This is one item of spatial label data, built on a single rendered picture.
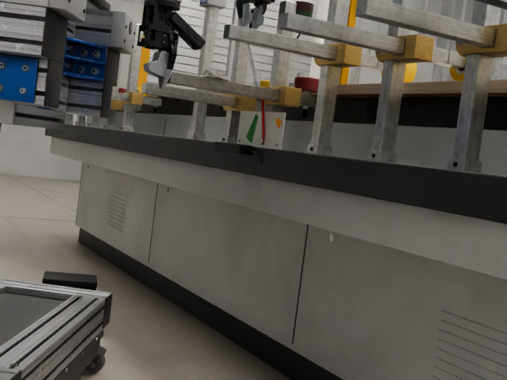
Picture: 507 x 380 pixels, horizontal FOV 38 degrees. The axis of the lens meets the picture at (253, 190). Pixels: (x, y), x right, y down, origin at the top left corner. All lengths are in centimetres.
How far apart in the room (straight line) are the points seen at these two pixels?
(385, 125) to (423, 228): 25
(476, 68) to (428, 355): 71
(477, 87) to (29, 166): 847
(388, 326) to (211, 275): 104
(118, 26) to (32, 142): 774
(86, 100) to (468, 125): 96
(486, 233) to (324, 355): 87
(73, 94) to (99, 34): 17
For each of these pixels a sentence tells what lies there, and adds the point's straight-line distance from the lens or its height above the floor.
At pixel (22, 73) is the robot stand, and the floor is 78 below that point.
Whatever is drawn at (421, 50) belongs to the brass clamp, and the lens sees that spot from 158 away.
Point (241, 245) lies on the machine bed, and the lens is 257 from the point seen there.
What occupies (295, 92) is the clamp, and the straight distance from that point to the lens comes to 198.
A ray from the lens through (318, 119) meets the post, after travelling 183.
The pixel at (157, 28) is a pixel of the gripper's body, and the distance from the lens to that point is 184.
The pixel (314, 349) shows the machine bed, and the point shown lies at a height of 14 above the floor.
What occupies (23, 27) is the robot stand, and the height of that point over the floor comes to 86.
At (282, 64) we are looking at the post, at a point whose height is 94.
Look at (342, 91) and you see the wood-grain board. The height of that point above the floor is 88.
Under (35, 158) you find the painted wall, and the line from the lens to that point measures 963.
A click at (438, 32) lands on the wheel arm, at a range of 132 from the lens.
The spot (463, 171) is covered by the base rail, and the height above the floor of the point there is 70.
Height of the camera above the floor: 69
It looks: 3 degrees down
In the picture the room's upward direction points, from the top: 7 degrees clockwise
